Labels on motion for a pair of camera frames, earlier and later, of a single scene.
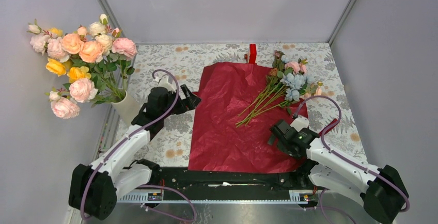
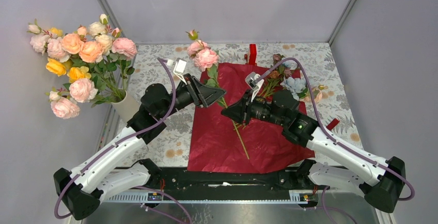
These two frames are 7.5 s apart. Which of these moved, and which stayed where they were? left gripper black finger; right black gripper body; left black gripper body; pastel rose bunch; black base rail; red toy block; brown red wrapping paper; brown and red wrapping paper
Moved: left gripper black finger; left black gripper body; right black gripper body
Stayed: red toy block; black base rail; pastel rose bunch; brown red wrapping paper; brown and red wrapping paper
